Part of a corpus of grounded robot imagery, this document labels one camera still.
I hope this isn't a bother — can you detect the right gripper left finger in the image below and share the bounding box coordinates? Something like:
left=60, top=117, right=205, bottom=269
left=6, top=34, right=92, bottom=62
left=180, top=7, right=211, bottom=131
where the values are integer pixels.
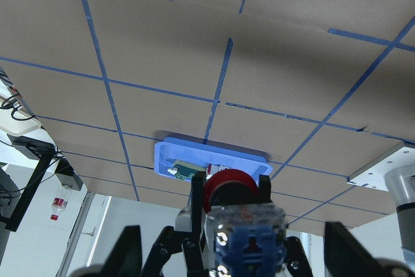
left=142, top=171, right=209, bottom=276

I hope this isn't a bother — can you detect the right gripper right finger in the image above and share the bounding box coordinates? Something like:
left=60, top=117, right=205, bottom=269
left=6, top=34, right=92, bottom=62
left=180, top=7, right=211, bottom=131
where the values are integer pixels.
left=258, top=175, right=313, bottom=276

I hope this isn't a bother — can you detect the red emergency stop button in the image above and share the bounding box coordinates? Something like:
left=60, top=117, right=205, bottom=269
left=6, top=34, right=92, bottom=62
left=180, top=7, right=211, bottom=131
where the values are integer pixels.
left=203, top=169, right=287, bottom=276

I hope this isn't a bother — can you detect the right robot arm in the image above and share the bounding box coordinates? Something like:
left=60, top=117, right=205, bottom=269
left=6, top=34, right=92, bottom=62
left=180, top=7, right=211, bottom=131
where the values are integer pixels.
left=141, top=167, right=414, bottom=276

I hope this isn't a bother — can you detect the green terminal block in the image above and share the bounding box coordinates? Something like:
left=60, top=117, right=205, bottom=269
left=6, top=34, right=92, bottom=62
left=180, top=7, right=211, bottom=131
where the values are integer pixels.
left=167, top=160, right=207, bottom=180

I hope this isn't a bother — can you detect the white circuit breaker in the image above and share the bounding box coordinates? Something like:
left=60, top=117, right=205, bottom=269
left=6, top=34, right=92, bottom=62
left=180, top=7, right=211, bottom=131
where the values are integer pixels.
left=206, top=164, right=229, bottom=179

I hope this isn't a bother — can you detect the blue plastic tray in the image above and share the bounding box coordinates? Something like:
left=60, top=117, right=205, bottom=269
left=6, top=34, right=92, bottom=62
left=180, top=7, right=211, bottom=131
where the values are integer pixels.
left=154, top=137, right=273, bottom=182

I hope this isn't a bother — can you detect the plastic water bottle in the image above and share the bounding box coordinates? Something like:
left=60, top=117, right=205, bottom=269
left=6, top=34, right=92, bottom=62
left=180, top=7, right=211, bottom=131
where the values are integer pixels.
left=50, top=185, right=71, bottom=221

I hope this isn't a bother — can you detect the black monitor stand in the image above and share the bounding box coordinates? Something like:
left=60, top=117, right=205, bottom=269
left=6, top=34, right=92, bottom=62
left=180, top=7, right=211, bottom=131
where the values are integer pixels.
left=5, top=134, right=84, bottom=232

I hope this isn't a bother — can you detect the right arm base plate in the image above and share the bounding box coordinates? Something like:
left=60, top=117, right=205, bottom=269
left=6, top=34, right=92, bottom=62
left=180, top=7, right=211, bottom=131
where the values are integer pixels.
left=348, top=142, right=414, bottom=191

